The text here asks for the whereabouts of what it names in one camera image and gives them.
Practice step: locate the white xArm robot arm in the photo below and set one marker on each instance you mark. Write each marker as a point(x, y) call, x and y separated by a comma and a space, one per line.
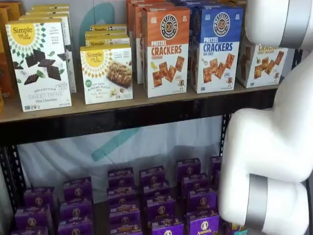
point(264, 147)

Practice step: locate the wooden shelf board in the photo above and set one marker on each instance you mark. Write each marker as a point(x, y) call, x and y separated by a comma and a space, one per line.
point(110, 107)

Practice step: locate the purple Annie's box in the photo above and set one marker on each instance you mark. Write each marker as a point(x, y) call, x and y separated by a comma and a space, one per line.
point(215, 166)
point(124, 219)
point(161, 206)
point(194, 182)
point(33, 218)
point(204, 226)
point(126, 232)
point(156, 189)
point(77, 189)
point(202, 202)
point(121, 178)
point(122, 198)
point(75, 228)
point(217, 181)
point(152, 176)
point(75, 210)
point(39, 198)
point(29, 231)
point(167, 227)
point(188, 169)

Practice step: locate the Simple Mills almond bars box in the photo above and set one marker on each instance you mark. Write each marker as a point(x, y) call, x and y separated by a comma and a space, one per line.
point(105, 34)
point(107, 27)
point(107, 42)
point(105, 73)

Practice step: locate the orange cheddar crackers box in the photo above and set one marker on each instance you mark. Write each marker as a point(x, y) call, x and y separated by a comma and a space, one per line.
point(140, 24)
point(130, 14)
point(166, 49)

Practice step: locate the blue sea salt crackers box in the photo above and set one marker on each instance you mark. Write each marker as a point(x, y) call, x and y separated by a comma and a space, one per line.
point(185, 2)
point(220, 49)

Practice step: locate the yellow honey mustard crackers box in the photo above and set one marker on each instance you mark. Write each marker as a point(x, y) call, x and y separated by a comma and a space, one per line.
point(264, 68)

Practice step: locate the Simple Mills sweet thins box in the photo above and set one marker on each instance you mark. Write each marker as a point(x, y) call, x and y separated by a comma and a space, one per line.
point(36, 16)
point(46, 11)
point(49, 7)
point(36, 61)

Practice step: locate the orange snack box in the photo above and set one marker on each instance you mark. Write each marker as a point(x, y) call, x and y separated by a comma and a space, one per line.
point(2, 102)
point(12, 9)

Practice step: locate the white backdrop teal logo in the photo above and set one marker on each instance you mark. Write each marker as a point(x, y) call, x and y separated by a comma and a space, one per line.
point(73, 151)

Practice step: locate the purple Annie's boxes group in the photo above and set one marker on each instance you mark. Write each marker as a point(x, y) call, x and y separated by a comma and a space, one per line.
point(100, 220)

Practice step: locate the black metal shelf frame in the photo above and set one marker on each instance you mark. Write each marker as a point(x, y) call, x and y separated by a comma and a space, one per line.
point(122, 127)

